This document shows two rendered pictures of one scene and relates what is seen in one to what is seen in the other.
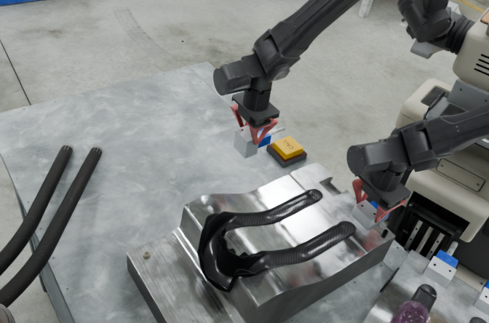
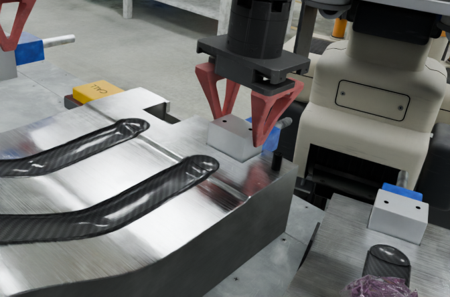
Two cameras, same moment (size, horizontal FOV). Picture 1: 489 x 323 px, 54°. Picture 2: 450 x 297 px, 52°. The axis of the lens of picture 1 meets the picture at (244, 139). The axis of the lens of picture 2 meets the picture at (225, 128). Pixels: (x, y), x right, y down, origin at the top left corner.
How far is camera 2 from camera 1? 0.63 m
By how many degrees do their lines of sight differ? 16
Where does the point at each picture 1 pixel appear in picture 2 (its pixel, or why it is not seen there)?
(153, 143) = not seen: outside the picture
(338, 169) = not seen: hidden behind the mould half
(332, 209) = (169, 140)
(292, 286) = (37, 284)
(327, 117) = not seen: hidden behind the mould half
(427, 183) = (328, 124)
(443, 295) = (421, 259)
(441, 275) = (406, 217)
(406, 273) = (336, 233)
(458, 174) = (369, 100)
